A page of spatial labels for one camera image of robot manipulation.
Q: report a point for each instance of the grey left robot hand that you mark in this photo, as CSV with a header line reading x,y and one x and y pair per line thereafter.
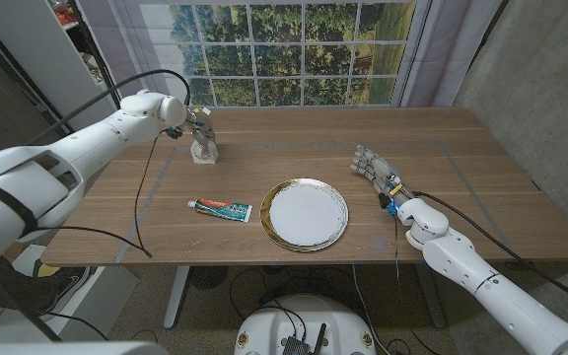
x,y
202,125

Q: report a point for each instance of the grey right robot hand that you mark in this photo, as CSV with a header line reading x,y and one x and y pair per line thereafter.
x,y
380,170

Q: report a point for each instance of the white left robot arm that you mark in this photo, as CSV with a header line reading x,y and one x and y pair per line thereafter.
x,y
82,148

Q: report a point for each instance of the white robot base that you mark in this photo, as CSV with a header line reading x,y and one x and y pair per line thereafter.
x,y
308,315

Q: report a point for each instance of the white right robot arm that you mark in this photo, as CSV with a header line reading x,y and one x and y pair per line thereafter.
x,y
461,266

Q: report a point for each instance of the gold rimmed paper plate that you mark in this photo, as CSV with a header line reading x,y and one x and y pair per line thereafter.
x,y
306,214

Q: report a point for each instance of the toothpaste tube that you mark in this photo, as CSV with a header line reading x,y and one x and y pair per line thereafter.
x,y
225,210

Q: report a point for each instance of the printed window backdrop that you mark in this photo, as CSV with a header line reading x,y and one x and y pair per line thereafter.
x,y
284,54

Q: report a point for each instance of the black shelf rack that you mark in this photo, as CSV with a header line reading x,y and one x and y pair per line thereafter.
x,y
94,49

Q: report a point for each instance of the dark table leg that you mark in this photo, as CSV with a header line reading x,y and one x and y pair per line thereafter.
x,y
429,296

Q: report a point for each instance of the white table leg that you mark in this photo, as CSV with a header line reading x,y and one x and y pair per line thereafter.
x,y
175,296

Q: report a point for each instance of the white cabinet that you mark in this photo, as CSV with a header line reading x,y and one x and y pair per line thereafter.
x,y
32,54

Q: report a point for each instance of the black electronics module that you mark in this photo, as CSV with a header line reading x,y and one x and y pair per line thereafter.
x,y
298,346

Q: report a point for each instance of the white box under table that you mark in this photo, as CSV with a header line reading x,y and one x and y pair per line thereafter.
x,y
101,301

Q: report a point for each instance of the black sneaker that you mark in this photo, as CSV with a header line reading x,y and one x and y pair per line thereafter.
x,y
59,288

